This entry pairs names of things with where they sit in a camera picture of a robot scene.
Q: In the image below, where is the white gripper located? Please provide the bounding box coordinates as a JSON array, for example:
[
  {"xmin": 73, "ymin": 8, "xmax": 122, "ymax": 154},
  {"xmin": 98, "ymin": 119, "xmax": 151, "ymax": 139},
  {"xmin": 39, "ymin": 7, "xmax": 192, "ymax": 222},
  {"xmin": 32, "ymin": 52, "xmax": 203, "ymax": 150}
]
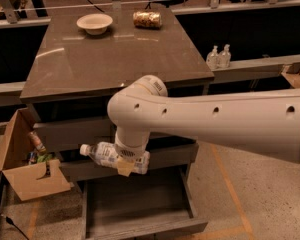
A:
[{"xmin": 115, "ymin": 139, "xmax": 146, "ymax": 177}]

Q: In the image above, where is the clear plastic water bottle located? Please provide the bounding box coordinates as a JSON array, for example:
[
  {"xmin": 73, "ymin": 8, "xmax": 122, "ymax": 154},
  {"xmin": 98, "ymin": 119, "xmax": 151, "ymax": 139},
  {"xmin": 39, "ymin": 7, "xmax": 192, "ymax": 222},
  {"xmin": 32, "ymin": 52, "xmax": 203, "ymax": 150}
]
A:
[{"xmin": 80, "ymin": 142, "xmax": 150, "ymax": 175}]

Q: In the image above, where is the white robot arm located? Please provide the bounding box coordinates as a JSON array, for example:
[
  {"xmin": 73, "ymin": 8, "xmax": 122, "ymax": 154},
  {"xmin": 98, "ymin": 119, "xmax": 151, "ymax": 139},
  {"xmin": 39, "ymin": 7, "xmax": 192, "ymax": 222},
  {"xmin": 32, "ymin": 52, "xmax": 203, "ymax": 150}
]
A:
[{"xmin": 107, "ymin": 75, "xmax": 300, "ymax": 163}]

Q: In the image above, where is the grey middle drawer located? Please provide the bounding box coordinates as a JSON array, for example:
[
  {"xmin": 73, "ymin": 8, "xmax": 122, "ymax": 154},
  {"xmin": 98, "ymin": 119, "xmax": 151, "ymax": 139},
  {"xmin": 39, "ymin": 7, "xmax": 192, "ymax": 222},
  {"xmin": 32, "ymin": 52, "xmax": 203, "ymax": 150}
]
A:
[{"xmin": 60, "ymin": 143, "xmax": 199, "ymax": 183}]

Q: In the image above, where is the grey bottom drawer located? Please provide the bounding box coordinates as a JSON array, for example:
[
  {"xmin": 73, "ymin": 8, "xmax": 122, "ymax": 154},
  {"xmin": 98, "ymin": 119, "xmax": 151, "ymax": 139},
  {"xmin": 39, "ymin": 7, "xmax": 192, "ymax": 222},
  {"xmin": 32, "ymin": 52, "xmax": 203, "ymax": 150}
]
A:
[{"xmin": 82, "ymin": 167, "xmax": 207, "ymax": 240}]

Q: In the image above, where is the grey drawer cabinet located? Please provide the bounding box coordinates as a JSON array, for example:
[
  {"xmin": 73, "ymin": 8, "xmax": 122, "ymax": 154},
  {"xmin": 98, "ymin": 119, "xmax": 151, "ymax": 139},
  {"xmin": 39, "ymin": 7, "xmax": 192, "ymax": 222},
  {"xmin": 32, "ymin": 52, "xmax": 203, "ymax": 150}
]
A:
[{"xmin": 19, "ymin": 6, "xmax": 215, "ymax": 185}]

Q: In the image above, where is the left sanitizer pump bottle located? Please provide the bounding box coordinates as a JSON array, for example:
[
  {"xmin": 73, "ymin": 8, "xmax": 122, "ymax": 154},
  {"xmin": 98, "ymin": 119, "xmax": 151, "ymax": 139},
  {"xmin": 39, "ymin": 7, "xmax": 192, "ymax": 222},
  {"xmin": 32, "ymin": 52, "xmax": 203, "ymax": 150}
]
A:
[{"xmin": 206, "ymin": 46, "xmax": 218, "ymax": 69}]

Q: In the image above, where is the sanitizer pump bottle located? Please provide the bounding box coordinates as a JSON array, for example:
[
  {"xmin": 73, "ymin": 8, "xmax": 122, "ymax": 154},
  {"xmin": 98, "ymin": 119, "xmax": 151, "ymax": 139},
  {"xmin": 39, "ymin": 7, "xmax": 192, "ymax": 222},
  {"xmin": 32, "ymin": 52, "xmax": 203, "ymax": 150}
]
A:
[
  {"xmin": 219, "ymin": 44, "xmax": 231, "ymax": 68},
  {"xmin": 206, "ymin": 46, "xmax": 218, "ymax": 69}
]

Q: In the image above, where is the right sanitizer pump bottle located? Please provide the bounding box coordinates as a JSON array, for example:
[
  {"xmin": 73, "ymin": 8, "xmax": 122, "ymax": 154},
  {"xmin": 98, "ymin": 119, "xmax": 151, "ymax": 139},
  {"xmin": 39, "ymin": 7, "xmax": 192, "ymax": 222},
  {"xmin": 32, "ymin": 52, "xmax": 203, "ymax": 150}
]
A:
[{"xmin": 219, "ymin": 44, "xmax": 231, "ymax": 68}]

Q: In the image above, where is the green packet in box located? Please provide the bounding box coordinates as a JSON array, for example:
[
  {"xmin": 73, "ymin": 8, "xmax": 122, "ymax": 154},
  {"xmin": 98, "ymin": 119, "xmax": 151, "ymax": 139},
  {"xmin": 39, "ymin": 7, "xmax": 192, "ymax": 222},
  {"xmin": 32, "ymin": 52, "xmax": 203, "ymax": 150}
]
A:
[{"xmin": 37, "ymin": 153, "xmax": 54, "ymax": 163}]

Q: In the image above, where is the brown cardboard box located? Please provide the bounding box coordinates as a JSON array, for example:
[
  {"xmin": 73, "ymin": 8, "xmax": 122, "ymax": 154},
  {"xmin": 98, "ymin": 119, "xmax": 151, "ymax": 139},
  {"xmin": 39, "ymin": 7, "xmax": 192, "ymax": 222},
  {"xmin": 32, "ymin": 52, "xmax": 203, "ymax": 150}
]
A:
[{"xmin": 0, "ymin": 109, "xmax": 71, "ymax": 201}]

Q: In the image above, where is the snack tube in box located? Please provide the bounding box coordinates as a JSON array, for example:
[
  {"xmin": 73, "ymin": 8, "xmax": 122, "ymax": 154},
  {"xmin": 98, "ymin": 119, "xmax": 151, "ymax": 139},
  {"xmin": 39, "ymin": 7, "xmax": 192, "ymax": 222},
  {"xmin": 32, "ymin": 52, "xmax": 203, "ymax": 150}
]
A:
[{"xmin": 28, "ymin": 131, "xmax": 46, "ymax": 153}]

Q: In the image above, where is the white paper bowl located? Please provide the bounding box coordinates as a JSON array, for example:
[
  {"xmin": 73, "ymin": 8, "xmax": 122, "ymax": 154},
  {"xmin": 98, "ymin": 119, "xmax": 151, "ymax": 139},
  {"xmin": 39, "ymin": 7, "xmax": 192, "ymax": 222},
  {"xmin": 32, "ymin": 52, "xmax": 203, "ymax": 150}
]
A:
[{"xmin": 76, "ymin": 14, "xmax": 113, "ymax": 35}]

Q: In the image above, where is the cardboard box at right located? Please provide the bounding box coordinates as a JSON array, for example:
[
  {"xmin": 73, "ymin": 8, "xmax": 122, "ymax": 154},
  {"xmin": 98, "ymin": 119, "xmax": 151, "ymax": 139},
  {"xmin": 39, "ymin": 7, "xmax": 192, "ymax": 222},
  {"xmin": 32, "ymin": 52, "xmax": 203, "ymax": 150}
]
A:
[{"xmin": 281, "ymin": 64, "xmax": 300, "ymax": 89}]

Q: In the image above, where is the black cable on floor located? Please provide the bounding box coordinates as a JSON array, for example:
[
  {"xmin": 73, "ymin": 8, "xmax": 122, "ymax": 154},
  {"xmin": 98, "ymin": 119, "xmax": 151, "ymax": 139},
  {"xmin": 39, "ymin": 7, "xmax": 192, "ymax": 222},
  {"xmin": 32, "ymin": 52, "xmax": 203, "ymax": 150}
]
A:
[{"xmin": 0, "ymin": 213, "xmax": 31, "ymax": 240}]

